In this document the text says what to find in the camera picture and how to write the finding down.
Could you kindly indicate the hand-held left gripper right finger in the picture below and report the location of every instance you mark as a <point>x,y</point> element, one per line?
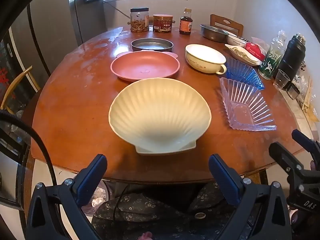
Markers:
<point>225,180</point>

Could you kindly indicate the red lid jar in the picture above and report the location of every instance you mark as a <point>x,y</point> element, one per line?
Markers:
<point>162,25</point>

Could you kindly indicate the white printed bowl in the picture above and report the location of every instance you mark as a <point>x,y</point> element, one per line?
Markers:
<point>236,41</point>

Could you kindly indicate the grey refrigerator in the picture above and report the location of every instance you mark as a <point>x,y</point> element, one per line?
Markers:
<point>55,25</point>

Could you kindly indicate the brown sauce bottle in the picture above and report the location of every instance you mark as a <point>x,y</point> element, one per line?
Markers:
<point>185,25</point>

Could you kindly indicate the black thermos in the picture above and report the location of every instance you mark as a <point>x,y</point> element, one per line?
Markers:
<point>292,55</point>

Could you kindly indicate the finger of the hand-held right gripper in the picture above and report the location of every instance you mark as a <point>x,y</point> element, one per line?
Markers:
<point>301,138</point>
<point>281,155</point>

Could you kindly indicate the bin with plastic bag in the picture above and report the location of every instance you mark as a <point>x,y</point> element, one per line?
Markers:
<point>98,200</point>

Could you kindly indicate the pink plate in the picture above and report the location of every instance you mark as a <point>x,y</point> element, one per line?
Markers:
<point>142,66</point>

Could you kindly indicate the green label clear bottle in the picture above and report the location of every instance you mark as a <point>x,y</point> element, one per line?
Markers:
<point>270,65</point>

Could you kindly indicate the glass door cabinet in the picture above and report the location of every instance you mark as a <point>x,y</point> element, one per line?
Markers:
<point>5,55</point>

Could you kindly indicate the red tissue pack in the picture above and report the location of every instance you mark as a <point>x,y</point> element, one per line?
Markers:
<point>253,50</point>

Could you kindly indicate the round metal pan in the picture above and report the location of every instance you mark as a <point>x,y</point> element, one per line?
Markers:
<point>150,45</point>

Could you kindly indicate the black lid snack jar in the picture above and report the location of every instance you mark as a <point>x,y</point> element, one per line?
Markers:
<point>139,22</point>

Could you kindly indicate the white square plate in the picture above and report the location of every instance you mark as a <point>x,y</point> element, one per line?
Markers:
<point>237,56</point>

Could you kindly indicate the blue ribbed plastic dish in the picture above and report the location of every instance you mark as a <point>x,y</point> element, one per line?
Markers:
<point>243,72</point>

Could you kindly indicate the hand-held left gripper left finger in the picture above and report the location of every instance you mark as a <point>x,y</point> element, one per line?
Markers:
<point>91,180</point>

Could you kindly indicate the clear ribbed plastic dish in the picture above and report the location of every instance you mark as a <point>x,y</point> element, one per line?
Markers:
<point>245,107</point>

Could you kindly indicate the plain white bowl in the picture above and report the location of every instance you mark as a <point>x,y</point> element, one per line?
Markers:
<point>230,33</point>

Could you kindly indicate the person's right hand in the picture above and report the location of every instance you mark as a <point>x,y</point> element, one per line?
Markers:
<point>295,221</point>

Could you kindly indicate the cream shell-shaped plate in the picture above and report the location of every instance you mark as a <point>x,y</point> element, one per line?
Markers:
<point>160,115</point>

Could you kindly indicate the clear plastic cup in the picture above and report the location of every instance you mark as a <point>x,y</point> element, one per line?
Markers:
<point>293,91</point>
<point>281,80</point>

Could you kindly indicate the stir-fried bean sprouts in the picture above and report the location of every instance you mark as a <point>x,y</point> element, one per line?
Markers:
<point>243,52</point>

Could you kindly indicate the stainless steel basin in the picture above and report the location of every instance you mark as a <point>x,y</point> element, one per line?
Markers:
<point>212,33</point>

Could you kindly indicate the dark floral clothing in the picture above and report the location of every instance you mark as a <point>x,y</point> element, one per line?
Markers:
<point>155,210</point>

